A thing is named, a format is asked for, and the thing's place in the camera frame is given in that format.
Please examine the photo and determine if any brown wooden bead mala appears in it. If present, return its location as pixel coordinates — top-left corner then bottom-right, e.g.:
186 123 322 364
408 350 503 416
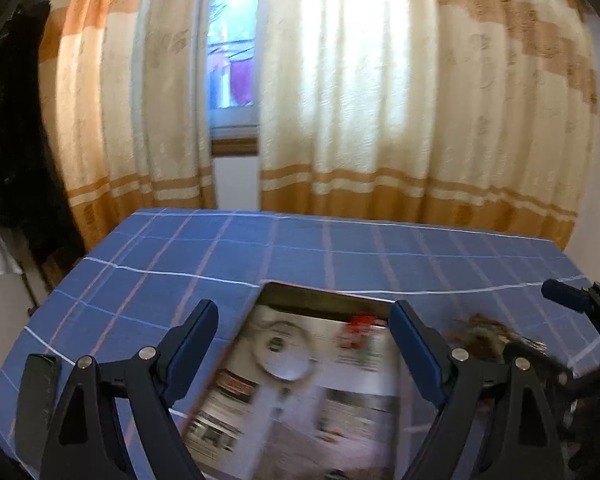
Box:
444 313 547 364

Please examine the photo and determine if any pink metal tin box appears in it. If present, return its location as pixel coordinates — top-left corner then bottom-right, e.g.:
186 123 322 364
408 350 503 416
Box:
184 282 400 479

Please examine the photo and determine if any blue plaid bedsheet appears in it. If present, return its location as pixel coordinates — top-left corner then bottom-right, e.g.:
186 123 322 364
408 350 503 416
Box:
0 209 600 479

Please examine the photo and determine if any right cream orange curtain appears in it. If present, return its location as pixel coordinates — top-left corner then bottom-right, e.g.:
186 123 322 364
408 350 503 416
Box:
260 0 598 247

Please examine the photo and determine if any cream orange curtain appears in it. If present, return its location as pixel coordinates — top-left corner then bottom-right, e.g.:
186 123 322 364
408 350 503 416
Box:
38 0 216 248
260 0 598 247

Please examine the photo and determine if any left cream orange curtain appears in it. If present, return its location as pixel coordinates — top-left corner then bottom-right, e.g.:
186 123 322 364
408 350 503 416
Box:
38 0 216 248

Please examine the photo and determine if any window with white frame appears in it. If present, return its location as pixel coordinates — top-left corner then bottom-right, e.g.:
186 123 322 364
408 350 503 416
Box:
206 0 268 157

